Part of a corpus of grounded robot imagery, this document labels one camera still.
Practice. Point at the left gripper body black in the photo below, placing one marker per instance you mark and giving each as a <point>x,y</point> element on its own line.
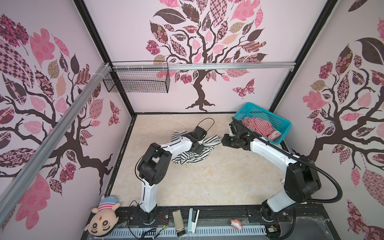
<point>198,149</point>

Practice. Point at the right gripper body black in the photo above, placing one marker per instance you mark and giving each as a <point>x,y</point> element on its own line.
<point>230,141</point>

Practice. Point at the black white striped tank top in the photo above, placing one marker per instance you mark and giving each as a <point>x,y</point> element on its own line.
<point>190,156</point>

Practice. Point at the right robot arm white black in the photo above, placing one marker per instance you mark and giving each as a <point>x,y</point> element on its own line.
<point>301,178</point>

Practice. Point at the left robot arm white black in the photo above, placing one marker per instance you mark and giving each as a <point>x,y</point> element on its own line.
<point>153,166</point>

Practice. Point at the red white striped tank top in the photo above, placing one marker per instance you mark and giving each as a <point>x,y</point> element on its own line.
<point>261,127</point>

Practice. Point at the teal plastic basket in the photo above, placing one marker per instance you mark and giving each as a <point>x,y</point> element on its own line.
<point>279,123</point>

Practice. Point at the white stapler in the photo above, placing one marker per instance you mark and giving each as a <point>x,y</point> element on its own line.
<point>192,220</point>

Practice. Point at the red white teeth toy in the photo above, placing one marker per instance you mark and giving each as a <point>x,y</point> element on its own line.
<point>236,224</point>

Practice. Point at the silver rectangular block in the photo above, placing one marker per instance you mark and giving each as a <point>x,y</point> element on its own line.
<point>179,224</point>

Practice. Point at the plush doll head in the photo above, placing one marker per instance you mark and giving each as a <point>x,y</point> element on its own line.
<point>105,217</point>

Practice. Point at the black wire basket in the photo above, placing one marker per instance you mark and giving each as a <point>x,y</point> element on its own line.
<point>138,77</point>

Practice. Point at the aluminium rail back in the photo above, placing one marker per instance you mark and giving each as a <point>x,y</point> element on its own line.
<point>204,66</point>

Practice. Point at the aluminium rail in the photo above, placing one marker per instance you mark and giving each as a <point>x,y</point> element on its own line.
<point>204,66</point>
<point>23,180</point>

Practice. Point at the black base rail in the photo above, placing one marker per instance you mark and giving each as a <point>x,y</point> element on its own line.
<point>164,215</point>

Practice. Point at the aluminium rail left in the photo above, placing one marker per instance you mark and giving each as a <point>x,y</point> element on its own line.
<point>23,180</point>

